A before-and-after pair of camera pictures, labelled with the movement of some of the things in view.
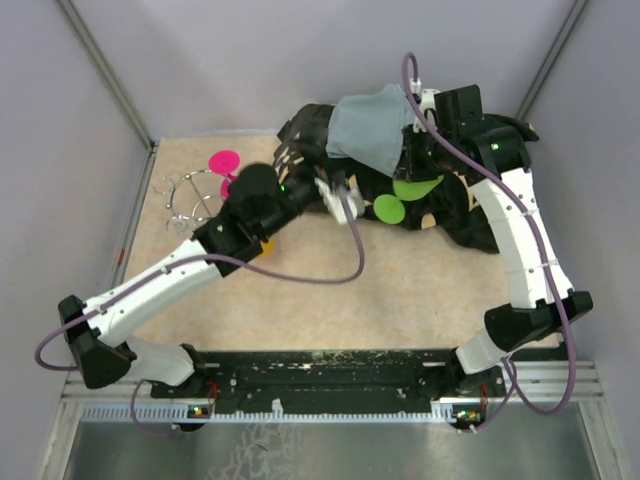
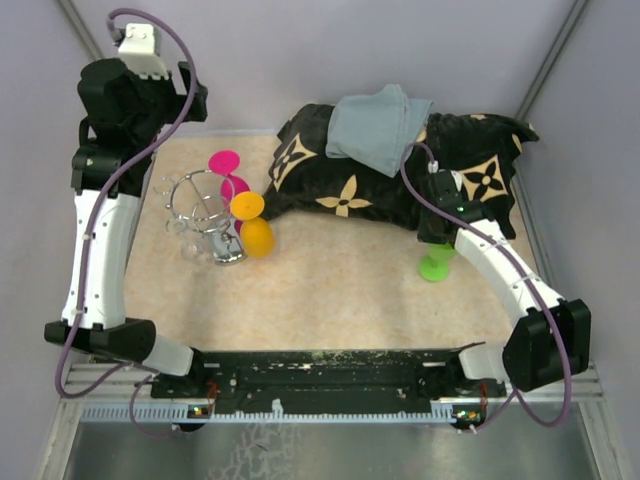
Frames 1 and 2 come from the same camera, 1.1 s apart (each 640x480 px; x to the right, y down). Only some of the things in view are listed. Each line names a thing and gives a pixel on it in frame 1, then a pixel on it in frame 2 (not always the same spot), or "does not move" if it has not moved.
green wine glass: (389, 209) -> (434, 267)
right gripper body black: (425, 155) -> (426, 231)
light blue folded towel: (369, 127) does not move
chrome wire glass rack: (193, 196) does not move
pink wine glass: (225, 162) does not move
